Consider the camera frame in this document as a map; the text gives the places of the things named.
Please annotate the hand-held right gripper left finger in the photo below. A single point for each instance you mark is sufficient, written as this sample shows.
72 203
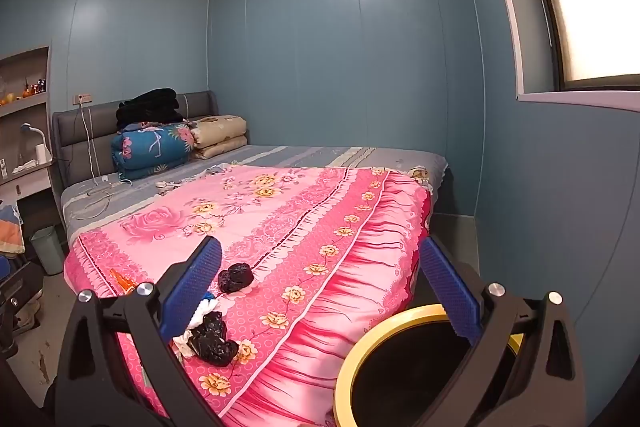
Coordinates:
192 287

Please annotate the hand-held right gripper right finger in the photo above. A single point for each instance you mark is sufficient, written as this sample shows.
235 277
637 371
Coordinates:
450 292

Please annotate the blue glove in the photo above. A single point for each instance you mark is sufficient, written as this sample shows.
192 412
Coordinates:
208 296

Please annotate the white tissue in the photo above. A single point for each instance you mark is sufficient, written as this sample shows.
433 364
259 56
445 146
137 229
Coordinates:
205 309

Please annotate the large orange peel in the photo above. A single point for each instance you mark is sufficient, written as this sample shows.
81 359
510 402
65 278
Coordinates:
122 282

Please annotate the black bin with yellow rim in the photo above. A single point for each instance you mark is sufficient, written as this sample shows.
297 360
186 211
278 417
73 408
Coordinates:
343 382

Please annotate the small black plastic bag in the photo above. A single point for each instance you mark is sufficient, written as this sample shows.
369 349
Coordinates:
235 278

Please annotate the large black plastic bag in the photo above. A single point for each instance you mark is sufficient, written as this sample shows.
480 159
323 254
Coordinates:
212 342

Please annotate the pink floral quilt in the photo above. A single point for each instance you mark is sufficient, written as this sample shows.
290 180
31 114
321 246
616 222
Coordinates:
300 232

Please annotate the cartoon print cloth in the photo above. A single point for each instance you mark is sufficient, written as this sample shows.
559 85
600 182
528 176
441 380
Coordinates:
419 174

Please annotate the white charger plug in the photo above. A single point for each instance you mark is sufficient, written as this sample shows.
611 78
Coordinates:
106 179

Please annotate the blue floral folded quilt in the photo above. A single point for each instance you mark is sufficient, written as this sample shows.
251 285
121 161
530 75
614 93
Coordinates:
150 147

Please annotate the green waste bin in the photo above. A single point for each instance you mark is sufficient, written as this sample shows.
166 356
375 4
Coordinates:
47 252

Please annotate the beige pillows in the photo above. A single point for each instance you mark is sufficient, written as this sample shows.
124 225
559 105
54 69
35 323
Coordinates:
220 132

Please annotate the black chair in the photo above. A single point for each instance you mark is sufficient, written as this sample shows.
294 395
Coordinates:
17 287

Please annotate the black clothes pile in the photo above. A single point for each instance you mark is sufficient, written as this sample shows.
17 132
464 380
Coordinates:
150 107

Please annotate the orange and blue cloth pile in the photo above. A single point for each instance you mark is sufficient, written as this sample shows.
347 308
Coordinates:
10 232

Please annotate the white desk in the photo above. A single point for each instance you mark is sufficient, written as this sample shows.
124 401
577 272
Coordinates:
25 187

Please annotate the white desk lamp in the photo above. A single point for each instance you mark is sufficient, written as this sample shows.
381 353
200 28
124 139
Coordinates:
41 151

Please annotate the white remote control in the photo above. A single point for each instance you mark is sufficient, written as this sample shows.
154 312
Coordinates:
3 168

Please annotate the small dark red ornaments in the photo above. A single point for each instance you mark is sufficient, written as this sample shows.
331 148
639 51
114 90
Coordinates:
37 87

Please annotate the window with white sill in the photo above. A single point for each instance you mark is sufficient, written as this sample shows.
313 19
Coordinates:
590 7

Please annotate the white wall socket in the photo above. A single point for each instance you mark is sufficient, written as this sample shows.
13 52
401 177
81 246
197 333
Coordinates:
82 98

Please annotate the white wall shelf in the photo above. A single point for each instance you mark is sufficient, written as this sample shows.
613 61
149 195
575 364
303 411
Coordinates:
25 109

